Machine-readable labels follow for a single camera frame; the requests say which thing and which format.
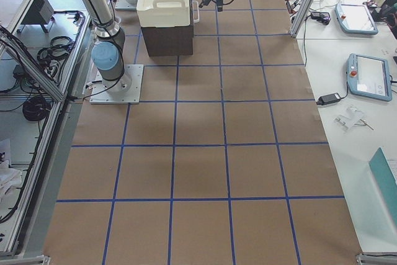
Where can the wooden drawer white handle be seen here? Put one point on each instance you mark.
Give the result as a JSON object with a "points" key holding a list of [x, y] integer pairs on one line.
{"points": [[196, 11]]}

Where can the dark brown drawer cabinet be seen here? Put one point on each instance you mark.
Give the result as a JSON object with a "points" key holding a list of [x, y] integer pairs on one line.
{"points": [[169, 41]]}

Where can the white plastic tray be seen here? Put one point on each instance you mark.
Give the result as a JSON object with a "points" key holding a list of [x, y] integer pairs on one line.
{"points": [[163, 13]]}

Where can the blue teach pendant upper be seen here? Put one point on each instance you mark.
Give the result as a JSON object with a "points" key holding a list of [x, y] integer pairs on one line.
{"points": [[355, 19]]}

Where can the blue teach pendant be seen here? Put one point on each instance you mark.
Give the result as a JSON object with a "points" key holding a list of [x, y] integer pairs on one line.
{"points": [[369, 76], [355, 19]]}

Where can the black power adapter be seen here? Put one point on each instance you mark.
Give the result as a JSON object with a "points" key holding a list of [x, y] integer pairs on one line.
{"points": [[328, 99]]}

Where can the grey electronics box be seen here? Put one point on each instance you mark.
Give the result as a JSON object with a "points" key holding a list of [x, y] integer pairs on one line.
{"points": [[39, 13]]}

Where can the blue teach pendant lower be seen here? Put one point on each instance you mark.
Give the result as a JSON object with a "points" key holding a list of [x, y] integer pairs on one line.
{"points": [[369, 76]]}

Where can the teal notebook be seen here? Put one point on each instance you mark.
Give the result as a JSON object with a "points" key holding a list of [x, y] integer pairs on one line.
{"points": [[384, 172]]}

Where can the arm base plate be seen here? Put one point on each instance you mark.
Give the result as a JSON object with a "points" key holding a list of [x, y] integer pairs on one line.
{"points": [[126, 5], [127, 90]]}

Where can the clear acrylic bracket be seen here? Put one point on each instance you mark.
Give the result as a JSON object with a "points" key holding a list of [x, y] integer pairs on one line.
{"points": [[354, 118]]}

